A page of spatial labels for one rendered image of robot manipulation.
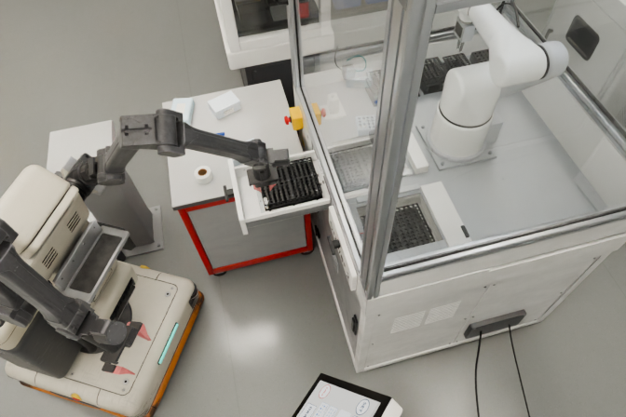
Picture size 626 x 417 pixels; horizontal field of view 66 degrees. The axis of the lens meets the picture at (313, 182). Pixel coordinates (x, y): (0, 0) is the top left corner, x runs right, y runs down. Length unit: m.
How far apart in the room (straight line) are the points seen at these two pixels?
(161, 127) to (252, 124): 1.06
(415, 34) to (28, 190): 1.07
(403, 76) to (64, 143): 1.89
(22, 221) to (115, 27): 3.16
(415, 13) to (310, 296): 2.01
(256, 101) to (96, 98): 1.74
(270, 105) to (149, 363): 1.26
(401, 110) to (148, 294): 1.80
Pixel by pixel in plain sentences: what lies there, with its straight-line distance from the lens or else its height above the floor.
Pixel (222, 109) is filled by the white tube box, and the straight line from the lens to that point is 2.24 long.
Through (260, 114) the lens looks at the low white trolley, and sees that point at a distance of 2.26.
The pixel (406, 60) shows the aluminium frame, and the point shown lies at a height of 1.88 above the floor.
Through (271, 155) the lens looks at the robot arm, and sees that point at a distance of 1.54.
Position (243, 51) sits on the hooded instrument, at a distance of 2.38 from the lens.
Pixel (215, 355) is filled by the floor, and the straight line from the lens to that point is 2.52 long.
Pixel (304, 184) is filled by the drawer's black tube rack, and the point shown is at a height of 0.90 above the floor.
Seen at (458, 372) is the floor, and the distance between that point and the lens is 2.51.
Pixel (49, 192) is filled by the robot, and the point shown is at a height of 1.34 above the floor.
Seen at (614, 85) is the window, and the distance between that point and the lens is 1.13.
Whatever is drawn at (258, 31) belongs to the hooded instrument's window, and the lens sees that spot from 2.35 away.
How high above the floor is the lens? 2.36
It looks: 54 degrees down
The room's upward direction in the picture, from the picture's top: 3 degrees counter-clockwise
